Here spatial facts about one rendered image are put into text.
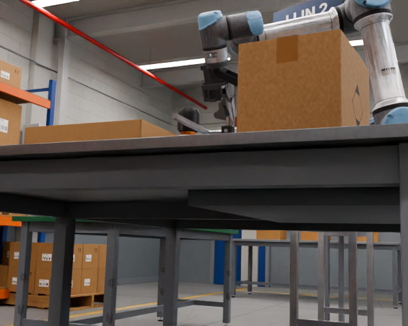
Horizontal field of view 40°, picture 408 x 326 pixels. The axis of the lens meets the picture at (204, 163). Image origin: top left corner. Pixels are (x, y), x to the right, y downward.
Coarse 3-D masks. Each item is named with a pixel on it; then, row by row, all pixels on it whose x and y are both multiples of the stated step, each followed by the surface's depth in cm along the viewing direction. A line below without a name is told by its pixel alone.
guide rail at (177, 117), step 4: (176, 116) 133; (180, 116) 134; (176, 120) 134; (180, 120) 134; (184, 120) 136; (188, 120) 139; (184, 124) 138; (188, 124) 139; (192, 124) 141; (196, 124) 143; (192, 128) 143; (196, 128) 143; (200, 128) 145; (204, 128) 148; (200, 132) 147; (204, 132) 148; (208, 132) 150
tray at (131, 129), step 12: (132, 120) 100; (36, 132) 108; (48, 132) 107; (60, 132) 106; (72, 132) 105; (84, 132) 103; (96, 132) 102; (108, 132) 101; (120, 132) 100; (132, 132) 99; (144, 132) 100; (156, 132) 104; (168, 132) 109
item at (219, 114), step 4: (220, 104) 176; (228, 104) 175; (220, 108) 177; (216, 112) 178; (220, 112) 177; (224, 112) 177; (216, 116) 179; (220, 116) 178; (224, 116) 178; (228, 116) 176; (232, 116) 178; (232, 120) 178; (232, 124) 179
